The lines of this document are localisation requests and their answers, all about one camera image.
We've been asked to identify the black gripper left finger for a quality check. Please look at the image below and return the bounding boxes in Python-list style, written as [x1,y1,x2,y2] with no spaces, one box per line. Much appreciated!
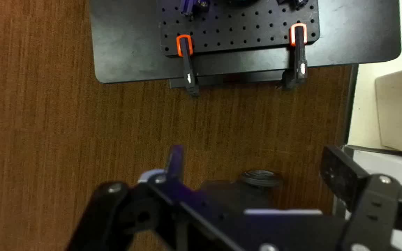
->
[66,144,240,251]

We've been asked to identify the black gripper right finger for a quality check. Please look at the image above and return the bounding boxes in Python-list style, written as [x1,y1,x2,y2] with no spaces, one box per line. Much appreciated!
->
[320,146,402,251]

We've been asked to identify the beige trash bin with liner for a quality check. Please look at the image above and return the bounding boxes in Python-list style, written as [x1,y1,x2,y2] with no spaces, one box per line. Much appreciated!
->
[374,63,402,159]

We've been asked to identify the orange black clamp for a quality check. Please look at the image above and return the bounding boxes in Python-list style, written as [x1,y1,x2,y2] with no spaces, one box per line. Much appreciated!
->
[282,23,310,91]
[175,33,202,98]

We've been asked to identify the black base platform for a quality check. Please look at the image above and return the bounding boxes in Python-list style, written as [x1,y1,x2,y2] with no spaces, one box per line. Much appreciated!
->
[88,0,402,87]

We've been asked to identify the black perforated breadboard plate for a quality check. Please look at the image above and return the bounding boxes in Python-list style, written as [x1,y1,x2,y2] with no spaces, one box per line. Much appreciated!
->
[158,0,321,59]

